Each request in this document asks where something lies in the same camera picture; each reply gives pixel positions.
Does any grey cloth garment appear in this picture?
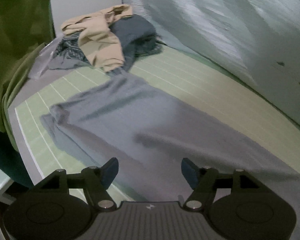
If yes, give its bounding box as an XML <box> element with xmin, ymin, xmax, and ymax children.
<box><xmin>40</xmin><ymin>74</ymin><xmax>300</xmax><ymax>239</ymax></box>

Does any green grid cutting mat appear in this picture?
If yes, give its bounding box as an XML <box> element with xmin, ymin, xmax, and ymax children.
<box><xmin>9</xmin><ymin>47</ymin><xmax>300</xmax><ymax>183</ymax></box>

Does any clear plastic bag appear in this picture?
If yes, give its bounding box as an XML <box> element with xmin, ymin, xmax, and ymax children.
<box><xmin>28</xmin><ymin>36</ymin><xmax>63</xmax><ymax>80</ymax></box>

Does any blue plaid garment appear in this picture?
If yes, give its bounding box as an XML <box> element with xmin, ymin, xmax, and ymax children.
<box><xmin>48</xmin><ymin>31</ymin><xmax>91</xmax><ymax>70</ymax></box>

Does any beige garment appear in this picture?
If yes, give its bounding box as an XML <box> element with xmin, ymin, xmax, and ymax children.
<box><xmin>61</xmin><ymin>4</ymin><xmax>133</xmax><ymax>73</ymax></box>

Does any dark blue garment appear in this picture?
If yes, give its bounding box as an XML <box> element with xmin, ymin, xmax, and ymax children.
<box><xmin>110</xmin><ymin>15</ymin><xmax>162</xmax><ymax>75</ymax></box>

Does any light blue fabric storage bag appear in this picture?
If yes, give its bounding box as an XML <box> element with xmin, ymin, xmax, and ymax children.
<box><xmin>123</xmin><ymin>0</ymin><xmax>300</xmax><ymax>125</ymax></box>

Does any green curtain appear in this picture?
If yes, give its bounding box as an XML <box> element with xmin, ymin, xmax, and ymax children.
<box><xmin>0</xmin><ymin>0</ymin><xmax>54</xmax><ymax>187</ymax></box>

